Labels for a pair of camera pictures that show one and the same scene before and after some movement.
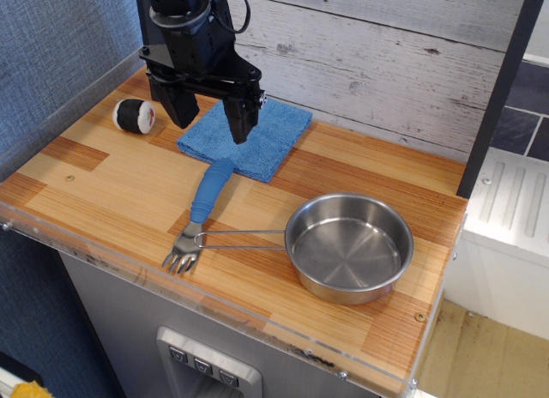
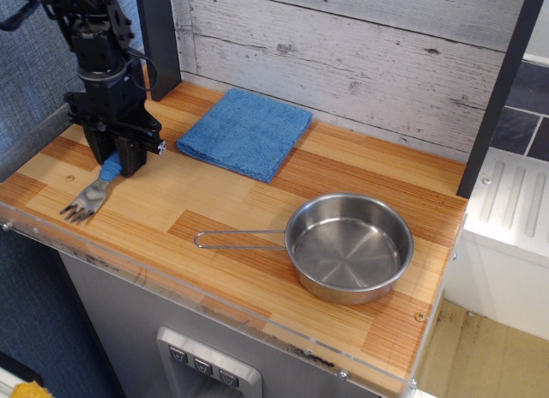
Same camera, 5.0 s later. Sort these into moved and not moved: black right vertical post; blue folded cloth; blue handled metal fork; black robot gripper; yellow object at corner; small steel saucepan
Moved: black robot gripper; blue handled metal fork
Not moved: yellow object at corner; small steel saucepan; blue folded cloth; black right vertical post
